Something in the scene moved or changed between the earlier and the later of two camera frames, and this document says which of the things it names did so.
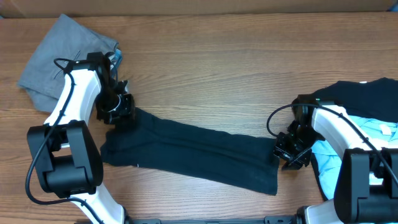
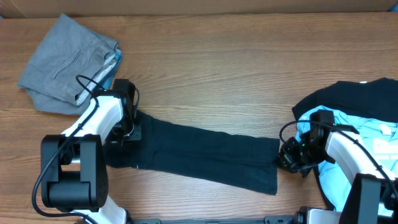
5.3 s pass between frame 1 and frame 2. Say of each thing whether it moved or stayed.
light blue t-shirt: stayed
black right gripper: moved
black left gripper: moved
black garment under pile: stayed
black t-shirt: stayed
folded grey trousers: stayed
